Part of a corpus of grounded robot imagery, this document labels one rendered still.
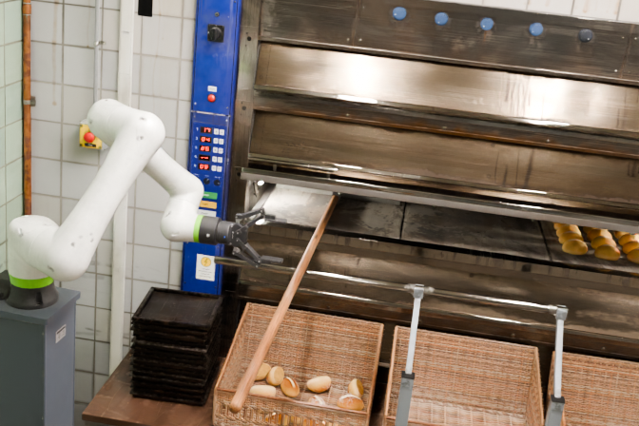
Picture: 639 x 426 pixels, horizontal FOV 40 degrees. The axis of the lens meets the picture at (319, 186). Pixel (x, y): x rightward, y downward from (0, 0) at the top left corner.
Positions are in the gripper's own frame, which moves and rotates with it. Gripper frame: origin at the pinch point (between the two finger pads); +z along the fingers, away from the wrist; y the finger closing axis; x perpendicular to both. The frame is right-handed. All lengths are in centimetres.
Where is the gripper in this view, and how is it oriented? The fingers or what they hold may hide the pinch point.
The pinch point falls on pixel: (280, 241)
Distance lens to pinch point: 279.4
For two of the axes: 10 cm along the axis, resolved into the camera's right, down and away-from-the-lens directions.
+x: -1.5, 2.8, -9.5
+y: -1.0, 9.5, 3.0
